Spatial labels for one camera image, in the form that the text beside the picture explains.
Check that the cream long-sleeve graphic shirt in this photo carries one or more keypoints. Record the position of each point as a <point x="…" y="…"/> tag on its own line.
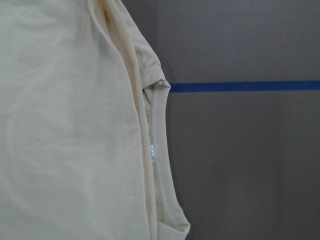
<point x="83" y="137"/>

